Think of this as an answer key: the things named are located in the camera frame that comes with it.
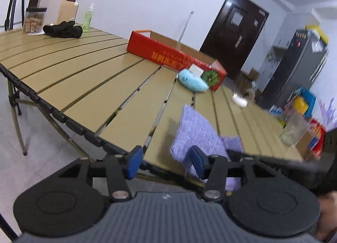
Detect white thin pole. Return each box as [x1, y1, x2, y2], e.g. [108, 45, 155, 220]
[178, 10, 194, 43]

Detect clear snack jar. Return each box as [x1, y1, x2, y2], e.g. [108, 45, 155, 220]
[23, 7, 47, 34]

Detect clear glass cup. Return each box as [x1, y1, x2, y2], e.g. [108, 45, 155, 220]
[280, 110, 310, 146]

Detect folding table metal frame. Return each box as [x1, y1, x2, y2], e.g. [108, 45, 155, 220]
[0, 63, 211, 188]

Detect light blue plush pouch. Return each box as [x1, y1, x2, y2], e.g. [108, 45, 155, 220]
[178, 69, 209, 92]

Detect dark brown entrance door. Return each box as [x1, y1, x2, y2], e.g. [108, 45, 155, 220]
[200, 0, 269, 79]

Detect small white crumpled item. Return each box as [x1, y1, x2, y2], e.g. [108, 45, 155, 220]
[232, 93, 248, 108]

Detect black gloves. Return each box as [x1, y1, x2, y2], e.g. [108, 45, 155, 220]
[43, 21, 83, 38]

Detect small white box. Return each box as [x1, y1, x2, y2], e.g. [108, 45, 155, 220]
[189, 64, 204, 77]

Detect grey refrigerator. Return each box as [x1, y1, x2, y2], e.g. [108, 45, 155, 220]
[257, 29, 328, 109]

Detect purple knitted cloth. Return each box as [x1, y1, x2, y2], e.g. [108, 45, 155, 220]
[170, 104, 245, 178]

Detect green spray bottle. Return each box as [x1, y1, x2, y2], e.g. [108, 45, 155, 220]
[82, 3, 94, 32]

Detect red cardboard box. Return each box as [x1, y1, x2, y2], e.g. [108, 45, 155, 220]
[127, 30, 227, 91]

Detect brown cardboard carton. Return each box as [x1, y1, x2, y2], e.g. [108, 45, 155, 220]
[56, 0, 79, 24]

